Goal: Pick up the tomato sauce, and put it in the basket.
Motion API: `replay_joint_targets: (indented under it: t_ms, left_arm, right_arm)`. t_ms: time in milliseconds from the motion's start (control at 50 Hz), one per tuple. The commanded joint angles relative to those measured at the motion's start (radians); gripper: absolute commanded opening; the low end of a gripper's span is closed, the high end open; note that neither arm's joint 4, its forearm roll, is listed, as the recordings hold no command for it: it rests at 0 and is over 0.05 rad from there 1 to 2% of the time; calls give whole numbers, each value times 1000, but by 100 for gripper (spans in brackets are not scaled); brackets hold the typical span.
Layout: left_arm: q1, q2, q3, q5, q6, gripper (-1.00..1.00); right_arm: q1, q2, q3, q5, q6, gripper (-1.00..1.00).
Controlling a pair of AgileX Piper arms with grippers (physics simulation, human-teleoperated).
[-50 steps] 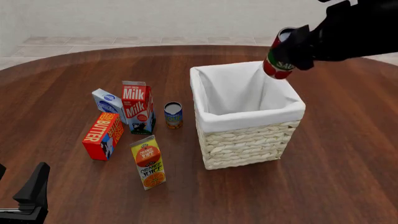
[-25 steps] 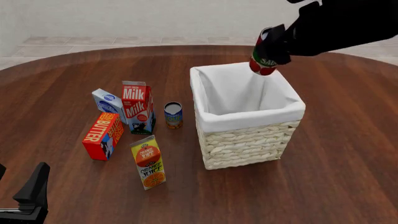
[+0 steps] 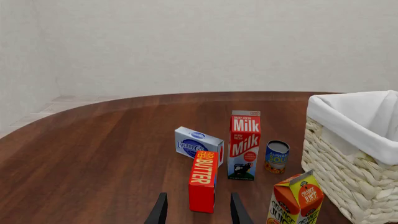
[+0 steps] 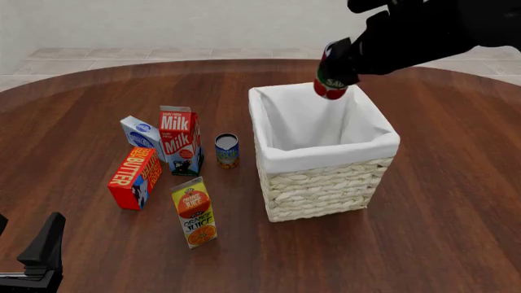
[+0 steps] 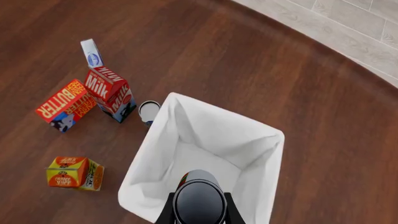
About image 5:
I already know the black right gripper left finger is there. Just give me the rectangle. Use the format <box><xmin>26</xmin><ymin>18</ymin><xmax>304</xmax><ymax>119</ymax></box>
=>
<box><xmin>156</xmin><ymin>192</ymin><xmax>177</xmax><ymax>224</ymax></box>

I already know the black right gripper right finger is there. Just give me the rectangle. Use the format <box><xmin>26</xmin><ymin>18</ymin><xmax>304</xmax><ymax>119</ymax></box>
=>
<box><xmin>223</xmin><ymin>192</ymin><xmax>246</xmax><ymax>224</ymax></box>

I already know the red and yellow butter box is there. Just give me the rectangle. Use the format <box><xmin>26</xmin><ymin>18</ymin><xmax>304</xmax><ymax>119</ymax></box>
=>
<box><xmin>35</xmin><ymin>78</ymin><xmax>98</xmax><ymax>134</ymax></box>

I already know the white and blue tin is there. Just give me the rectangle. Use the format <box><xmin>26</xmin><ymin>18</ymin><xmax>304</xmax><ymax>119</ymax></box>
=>
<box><xmin>138</xmin><ymin>100</ymin><xmax>162</xmax><ymax>128</ymax></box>

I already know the grey tin with red label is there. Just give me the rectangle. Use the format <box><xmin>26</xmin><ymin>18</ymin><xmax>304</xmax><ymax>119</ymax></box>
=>
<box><xmin>172</xmin><ymin>169</ymin><xmax>228</xmax><ymax>224</ymax></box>

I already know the red milk carton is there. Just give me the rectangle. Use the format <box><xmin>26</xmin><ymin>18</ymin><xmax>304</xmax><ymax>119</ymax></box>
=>
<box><xmin>83</xmin><ymin>65</ymin><xmax>137</xmax><ymax>124</ymax></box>

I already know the white fabric basket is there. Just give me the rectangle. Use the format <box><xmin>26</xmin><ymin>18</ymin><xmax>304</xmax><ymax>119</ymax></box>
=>
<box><xmin>118</xmin><ymin>91</ymin><xmax>285</xmax><ymax>224</ymax></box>

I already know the orange juice carton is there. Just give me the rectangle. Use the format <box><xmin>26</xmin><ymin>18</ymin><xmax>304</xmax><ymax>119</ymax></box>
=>
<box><xmin>45</xmin><ymin>156</ymin><xmax>105</xmax><ymax>192</ymax></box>

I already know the white and blue box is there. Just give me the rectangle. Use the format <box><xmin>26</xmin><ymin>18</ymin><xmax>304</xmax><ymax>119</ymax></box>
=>
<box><xmin>80</xmin><ymin>38</ymin><xmax>104</xmax><ymax>69</ymax></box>

